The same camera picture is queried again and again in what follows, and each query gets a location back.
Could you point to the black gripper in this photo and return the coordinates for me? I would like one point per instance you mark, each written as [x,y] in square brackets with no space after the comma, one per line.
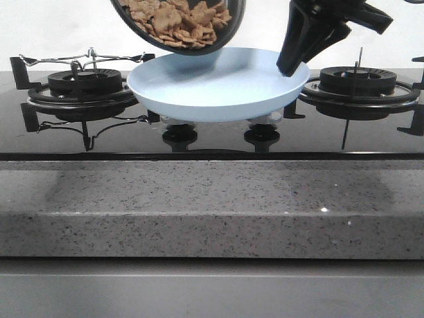
[313,26]

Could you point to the black frying pan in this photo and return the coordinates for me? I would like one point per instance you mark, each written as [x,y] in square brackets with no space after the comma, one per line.
[237,11]

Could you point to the light blue plate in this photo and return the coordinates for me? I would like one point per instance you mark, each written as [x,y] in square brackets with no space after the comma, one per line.
[230,84]

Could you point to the brown meat pieces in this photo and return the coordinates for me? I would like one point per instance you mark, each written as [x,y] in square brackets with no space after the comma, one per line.
[179,25]

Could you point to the right black gas burner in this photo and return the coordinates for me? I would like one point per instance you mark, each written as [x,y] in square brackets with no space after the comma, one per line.
[364,82]

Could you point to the black gas burner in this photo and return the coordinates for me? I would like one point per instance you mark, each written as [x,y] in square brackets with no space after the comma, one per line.
[364,82]
[91,82]

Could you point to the right black pan support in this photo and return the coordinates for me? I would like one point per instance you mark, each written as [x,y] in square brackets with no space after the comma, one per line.
[406,97]

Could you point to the black pan support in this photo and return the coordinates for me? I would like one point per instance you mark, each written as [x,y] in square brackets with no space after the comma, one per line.
[82,108]
[406,97]

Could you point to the right silver stove knob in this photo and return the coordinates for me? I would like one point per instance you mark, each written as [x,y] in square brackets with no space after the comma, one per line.
[270,119]

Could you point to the silver stove knob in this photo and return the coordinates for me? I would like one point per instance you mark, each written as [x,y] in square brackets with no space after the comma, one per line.
[175,122]
[270,119]

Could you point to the left silver stove knob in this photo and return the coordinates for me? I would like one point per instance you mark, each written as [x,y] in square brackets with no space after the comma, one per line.
[175,122]

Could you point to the left black gas burner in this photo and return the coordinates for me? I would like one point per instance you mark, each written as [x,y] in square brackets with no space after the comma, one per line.
[91,82]

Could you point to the black glass cooktop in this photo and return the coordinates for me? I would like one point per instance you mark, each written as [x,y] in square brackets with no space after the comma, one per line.
[307,132]

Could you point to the left black pan support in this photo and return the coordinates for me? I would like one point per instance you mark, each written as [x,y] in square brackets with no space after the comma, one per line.
[82,108]

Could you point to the wire pan stand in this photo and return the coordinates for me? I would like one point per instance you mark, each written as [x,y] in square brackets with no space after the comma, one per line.
[89,60]

